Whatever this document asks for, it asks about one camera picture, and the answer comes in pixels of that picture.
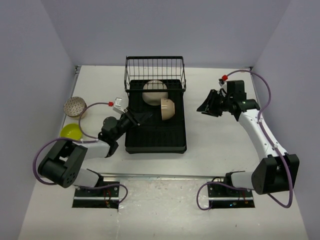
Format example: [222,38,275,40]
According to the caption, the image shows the beige bowl with leaf print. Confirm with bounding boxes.
[160,98,176,121]

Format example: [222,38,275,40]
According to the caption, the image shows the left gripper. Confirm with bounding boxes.
[112,106,152,142]

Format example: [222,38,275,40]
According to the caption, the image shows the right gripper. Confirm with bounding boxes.
[197,89,233,118]

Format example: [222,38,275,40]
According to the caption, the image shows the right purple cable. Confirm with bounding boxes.
[226,69,295,209]

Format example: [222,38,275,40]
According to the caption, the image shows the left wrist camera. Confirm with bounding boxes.
[108,97,125,115]

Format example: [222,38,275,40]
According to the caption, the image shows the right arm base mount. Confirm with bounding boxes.
[207,184,255,209]

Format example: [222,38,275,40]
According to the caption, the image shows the black dish rack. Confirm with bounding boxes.
[124,55,187,154]

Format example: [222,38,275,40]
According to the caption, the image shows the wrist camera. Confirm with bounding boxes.
[218,75,228,92]
[108,97,125,115]

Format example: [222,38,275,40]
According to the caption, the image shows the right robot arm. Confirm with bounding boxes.
[197,79,300,197]

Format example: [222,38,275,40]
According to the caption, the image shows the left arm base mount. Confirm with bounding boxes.
[72,185,120,210]

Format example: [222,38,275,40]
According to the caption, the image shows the yellow-green bowl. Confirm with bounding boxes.
[59,123,83,141]

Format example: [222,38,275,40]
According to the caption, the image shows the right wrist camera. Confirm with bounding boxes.
[218,75,228,92]

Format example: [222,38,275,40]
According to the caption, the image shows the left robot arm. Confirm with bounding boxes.
[32,108,153,197]

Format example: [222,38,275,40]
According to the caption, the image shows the blue patterned bowl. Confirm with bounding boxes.
[63,96,87,119]

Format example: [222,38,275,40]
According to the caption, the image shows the large cream bowl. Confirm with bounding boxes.
[142,80,169,106]

